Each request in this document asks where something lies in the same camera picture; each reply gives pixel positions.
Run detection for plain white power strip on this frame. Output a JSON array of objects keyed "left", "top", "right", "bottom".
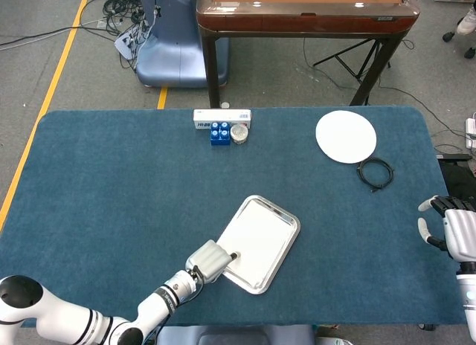
[{"left": 465, "top": 117, "right": 476, "bottom": 149}]

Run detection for blue felt table cover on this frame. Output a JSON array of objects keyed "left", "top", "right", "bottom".
[{"left": 0, "top": 106, "right": 476, "bottom": 327}]

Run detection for silver metal tray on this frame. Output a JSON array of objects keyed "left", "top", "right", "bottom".
[{"left": 216, "top": 194, "right": 301, "bottom": 295}]

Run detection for brown mahjong table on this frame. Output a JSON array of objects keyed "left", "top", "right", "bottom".
[{"left": 196, "top": 0, "right": 421, "bottom": 109}]

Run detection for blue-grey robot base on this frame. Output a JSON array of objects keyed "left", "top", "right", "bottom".
[{"left": 135, "top": 0, "right": 230, "bottom": 89}]

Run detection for white cloth napkin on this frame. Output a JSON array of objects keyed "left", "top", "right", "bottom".
[{"left": 216, "top": 199, "right": 293, "bottom": 288}]

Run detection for white shoe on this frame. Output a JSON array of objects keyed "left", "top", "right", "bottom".
[{"left": 457, "top": 6, "right": 476, "bottom": 36}]

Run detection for white round plate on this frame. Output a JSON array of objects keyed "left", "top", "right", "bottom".
[{"left": 315, "top": 109, "right": 378, "bottom": 164}]

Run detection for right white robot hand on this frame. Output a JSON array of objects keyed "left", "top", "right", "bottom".
[{"left": 417, "top": 195, "right": 476, "bottom": 264}]

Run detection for blue building block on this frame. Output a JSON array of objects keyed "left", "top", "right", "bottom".
[{"left": 209, "top": 121, "right": 232, "bottom": 147}]

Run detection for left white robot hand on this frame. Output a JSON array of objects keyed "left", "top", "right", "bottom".
[{"left": 184, "top": 239, "right": 241, "bottom": 283}]

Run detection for black coiled cable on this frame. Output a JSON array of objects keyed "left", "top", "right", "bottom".
[{"left": 356, "top": 157, "right": 395, "bottom": 194}]

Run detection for blue-grey robot torso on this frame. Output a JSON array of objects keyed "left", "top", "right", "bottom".
[{"left": 154, "top": 324, "right": 317, "bottom": 345}]

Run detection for clear round clip container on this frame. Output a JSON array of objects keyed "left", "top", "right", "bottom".
[{"left": 230, "top": 123, "right": 249, "bottom": 145}]

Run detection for tangled black floor cables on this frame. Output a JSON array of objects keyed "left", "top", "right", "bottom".
[{"left": 102, "top": 0, "right": 157, "bottom": 71}]

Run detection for white toothpaste box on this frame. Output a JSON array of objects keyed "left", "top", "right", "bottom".
[{"left": 193, "top": 109, "right": 252, "bottom": 131}]

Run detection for white power strip with plugs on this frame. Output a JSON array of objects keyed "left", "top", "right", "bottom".
[{"left": 114, "top": 27, "right": 149, "bottom": 59}]

